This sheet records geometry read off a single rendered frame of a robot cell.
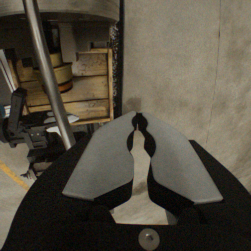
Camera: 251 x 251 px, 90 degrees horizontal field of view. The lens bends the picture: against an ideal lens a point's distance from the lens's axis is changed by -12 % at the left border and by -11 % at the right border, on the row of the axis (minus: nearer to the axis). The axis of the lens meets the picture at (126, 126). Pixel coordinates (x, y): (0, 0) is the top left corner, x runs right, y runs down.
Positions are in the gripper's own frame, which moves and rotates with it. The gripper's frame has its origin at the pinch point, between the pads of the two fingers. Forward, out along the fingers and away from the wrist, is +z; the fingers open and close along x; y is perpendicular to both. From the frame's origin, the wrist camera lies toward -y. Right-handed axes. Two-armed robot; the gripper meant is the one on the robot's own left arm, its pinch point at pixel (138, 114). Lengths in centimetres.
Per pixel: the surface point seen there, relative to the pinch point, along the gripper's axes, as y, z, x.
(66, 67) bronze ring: 0.3, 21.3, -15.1
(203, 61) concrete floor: 11, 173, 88
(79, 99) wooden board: 17, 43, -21
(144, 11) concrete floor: -32, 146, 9
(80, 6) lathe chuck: -9.7, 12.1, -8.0
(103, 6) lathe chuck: -10.4, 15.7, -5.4
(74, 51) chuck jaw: -3.1, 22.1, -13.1
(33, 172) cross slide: 46, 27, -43
